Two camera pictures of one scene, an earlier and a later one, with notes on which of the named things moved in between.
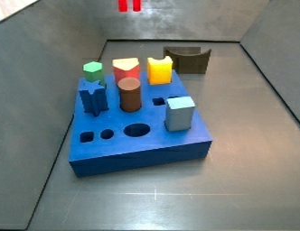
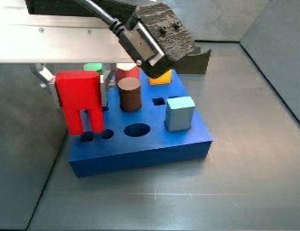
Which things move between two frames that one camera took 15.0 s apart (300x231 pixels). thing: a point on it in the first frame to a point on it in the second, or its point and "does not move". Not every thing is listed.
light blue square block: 179,108 does not move
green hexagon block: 94,71 does not move
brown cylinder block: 130,94 does not move
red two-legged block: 123,5 to 80,94
